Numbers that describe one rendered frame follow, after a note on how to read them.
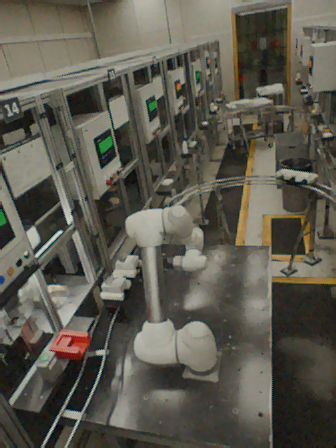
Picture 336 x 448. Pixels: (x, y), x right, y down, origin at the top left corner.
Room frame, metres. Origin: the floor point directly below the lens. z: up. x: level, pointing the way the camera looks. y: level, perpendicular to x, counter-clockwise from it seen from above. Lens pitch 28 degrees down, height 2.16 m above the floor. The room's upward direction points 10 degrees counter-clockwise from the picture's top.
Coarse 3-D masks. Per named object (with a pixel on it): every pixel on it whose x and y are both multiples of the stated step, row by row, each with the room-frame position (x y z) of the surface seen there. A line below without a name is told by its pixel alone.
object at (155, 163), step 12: (132, 72) 3.04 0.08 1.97; (144, 72) 3.32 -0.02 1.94; (156, 72) 3.66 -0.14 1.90; (156, 84) 3.58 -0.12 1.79; (156, 96) 3.52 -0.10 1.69; (156, 144) 3.31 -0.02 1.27; (168, 144) 3.95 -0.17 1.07; (156, 156) 3.26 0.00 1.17; (156, 168) 3.20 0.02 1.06; (156, 180) 3.14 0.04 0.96
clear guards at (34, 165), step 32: (0, 128) 1.44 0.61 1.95; (32, 128) 1.63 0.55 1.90; (64, 128) 1.87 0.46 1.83; (0, 160) 1.38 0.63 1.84; (32, 160) 1.56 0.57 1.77; (64, 160) 1.79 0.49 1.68; (32, 192) 1.49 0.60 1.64; (64, 192) 1.71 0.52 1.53; (32, 224) 1.42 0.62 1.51; (64, 224) 1.63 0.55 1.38; (96, 256) 1.82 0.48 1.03; (32, 288) 1.28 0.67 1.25; (0, 320) 1.07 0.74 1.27; (32, 320) 1.21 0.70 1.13; (0, 352) 1.01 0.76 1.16; (32, 352) 1.13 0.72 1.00; (0, 384) 0.94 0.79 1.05
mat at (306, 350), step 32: (288, 288) 2.34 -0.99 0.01; (320, 288) 2.27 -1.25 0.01; (288, 320) 1.97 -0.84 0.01; (320, 320) 1.91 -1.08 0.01; (288, 352) 1.67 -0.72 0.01; (320, 352) 1.62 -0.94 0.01; (288, 384) 1.42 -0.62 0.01; (320, 384) 1.38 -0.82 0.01; (288, 416) 1.21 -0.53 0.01; (320, 416) 1.18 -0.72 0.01
